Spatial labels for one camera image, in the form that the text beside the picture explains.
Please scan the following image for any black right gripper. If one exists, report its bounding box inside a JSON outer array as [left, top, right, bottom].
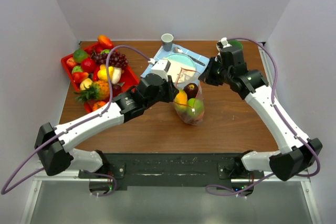
[[198, 56, 232, 86]]

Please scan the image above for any orange yellow mango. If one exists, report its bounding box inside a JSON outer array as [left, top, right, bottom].
[[174, 89, 188, 113]]

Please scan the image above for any dark purple plum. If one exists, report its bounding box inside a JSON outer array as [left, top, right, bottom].
[[183, 83, 199, 99]]

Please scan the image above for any clear zip bag orange zipper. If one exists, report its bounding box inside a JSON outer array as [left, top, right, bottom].
[[173, 67, 205, 125]]

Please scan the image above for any dark red grape bunch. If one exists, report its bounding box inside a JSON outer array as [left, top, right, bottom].
[[92, 51, 128, 69]]

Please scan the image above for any small orange pumpkin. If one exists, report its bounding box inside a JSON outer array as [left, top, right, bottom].
[[92, 101, 106, 111]]

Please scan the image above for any orange peach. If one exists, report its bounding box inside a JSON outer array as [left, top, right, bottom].
[[194, 111, 204, 122]]

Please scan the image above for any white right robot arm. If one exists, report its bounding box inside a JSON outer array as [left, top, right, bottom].
[[199, 46, 322, 181]]

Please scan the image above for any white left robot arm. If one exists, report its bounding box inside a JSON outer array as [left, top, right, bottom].
[[34, 73, 178, 178]]

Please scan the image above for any floral mug green inside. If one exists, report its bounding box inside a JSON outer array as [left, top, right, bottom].
[[216, 39, 244, 51]]

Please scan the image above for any blue checked cloth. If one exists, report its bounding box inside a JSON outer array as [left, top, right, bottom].
[[153, 44, 209, 73]]

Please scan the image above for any cream and teal plate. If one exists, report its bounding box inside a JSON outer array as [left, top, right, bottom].
[[164, 54, 196, 84]]

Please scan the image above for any metal spoon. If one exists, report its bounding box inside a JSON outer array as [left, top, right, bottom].
[[173, 47, 205, 66]]

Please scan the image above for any grey paper cup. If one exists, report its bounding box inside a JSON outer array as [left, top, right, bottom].
[[161, 33, 174, 51]]

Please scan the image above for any yellow bell pepper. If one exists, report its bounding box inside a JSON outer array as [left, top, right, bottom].
[[97, 65, 114, 82]]

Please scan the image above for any small pineapple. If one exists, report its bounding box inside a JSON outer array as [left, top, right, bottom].
[[75, 80, 110, 103]]

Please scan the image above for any red fruit tray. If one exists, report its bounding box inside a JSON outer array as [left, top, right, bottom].
[[61, 42, 139, 113]]

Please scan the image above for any red pomegranate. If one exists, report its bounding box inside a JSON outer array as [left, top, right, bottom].
[[93, 45, 104, 54]]

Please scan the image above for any red strawberry fruit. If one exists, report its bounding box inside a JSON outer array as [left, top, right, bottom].
[[72, 72, 89, 83]]

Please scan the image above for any green custard apple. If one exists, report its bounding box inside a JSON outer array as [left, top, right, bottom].
[[71, 66, 83, 74]]

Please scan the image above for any green lime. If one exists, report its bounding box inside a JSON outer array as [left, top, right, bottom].
[[72, 49, 89, 63]]

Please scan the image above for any red apple at tray left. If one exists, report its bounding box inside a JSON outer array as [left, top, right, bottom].
[[66, 57, 77, 70]]

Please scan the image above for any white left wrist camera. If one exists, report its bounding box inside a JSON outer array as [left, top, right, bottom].
[[148, 58, 171, 81]]

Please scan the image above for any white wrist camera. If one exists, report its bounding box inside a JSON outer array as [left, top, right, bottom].
[[148, 58, 171, 81], [217, 37, 231, 50]]

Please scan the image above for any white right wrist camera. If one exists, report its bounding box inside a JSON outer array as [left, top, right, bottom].
[[217, 37, 231, 50]]

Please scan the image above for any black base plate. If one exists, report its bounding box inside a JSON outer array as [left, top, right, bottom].
[[78, 152, 265, 191]]

